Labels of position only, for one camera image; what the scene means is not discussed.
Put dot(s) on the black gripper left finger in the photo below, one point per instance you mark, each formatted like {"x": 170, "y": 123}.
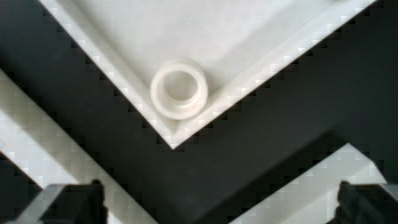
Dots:
{"x": 69, "y": 204}

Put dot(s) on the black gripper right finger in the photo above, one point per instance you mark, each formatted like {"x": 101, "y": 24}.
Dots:
{"x": 367, "y": 204}

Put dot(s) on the white square table top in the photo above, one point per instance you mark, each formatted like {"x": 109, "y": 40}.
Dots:
{"x": 241, "y": 36}

